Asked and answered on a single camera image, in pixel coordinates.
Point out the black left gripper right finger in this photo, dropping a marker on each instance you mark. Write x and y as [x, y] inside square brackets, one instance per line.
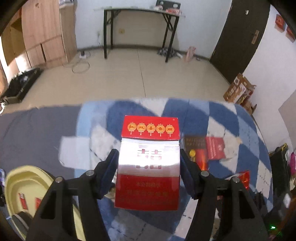
[240, 219]

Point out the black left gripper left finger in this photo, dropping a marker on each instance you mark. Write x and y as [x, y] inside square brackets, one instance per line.
[54, 219]

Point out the red white cigarette pack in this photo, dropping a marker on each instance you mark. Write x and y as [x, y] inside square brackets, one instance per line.
[148, 174]

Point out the small red white pack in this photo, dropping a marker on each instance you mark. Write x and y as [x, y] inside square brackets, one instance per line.
[37, 202]

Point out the black foam ball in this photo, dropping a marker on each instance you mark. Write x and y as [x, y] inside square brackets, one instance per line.
[22, 220]

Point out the red transparent lighter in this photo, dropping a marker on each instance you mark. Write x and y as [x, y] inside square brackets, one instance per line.
[23, 201]

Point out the red pack with green logo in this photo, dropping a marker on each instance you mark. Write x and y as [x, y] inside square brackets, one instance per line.
[244, 177]

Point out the yellow plastic tray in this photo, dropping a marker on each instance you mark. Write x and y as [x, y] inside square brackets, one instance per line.
[32, 182]

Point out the blue white checkered blanket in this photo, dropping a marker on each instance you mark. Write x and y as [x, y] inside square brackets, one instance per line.
[101, 122]

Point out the white tissue paper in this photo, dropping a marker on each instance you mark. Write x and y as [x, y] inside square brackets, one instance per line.
[74, 152]

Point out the grey bed sheet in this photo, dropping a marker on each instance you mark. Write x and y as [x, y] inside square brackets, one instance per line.
[32, 137]

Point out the dark red orange box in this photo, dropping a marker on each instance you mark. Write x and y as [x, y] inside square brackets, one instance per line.
[195, 147]

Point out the brown cardboard box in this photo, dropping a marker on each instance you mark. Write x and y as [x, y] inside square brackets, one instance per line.
[239, 92]

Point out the black open suitcase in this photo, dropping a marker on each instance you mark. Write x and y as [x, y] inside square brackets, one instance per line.
[20, 85]

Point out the pink bag on floor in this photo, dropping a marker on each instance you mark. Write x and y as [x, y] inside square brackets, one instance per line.
[190, 54]

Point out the wooden wardrobe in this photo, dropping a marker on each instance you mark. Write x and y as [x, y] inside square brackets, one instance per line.
[43, 32]

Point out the dark brown door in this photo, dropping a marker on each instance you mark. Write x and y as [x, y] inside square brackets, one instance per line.
[240, 37]

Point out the black folding table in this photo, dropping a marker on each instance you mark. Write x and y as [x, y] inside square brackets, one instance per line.
[134, 27]

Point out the black box on table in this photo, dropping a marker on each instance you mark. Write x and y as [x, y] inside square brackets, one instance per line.
[164, 5]

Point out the white power strip with cable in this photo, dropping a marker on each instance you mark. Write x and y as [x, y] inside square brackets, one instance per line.
[81, 65]

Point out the red wall picture right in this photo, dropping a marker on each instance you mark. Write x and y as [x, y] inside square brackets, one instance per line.
[290, 35]

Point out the red wall picture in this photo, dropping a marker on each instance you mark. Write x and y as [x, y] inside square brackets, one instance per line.
[290, 35]
[280, 22]

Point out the red wall picture left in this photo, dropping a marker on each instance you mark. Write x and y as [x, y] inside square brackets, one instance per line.
[280, 22]

